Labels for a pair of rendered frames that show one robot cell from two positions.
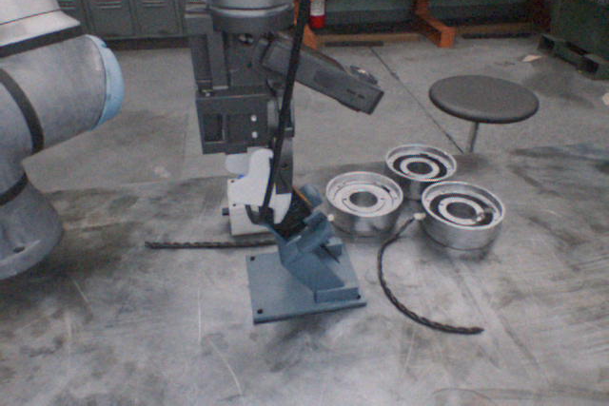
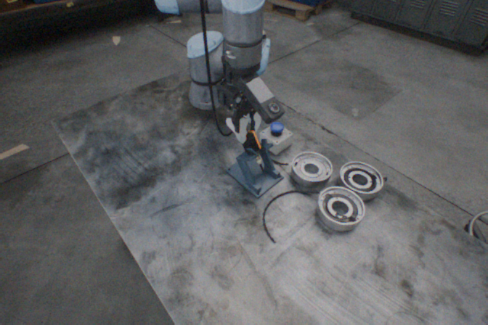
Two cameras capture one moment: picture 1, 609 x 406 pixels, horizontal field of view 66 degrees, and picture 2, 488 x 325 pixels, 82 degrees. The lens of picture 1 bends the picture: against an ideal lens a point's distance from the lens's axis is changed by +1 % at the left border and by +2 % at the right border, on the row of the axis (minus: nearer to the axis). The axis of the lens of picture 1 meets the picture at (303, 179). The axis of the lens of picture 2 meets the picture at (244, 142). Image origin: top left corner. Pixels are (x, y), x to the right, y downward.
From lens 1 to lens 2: 46 cm
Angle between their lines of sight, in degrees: 45
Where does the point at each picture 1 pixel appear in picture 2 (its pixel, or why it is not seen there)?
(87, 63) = not seen: hidden behind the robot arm
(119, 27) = (413, 20)
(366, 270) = (276, 191)
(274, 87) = (239, 93)
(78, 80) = not seen: hidden behind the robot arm
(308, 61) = (247, 90)
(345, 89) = (258, 108)
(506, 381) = (254, 258)
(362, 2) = not seen: outside the picture
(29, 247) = (208, 103)
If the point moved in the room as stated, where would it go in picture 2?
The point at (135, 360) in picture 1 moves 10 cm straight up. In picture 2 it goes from (192, 152) to (188, 126)
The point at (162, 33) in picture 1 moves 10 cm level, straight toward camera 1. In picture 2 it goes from (438, 33) to (436, 36)
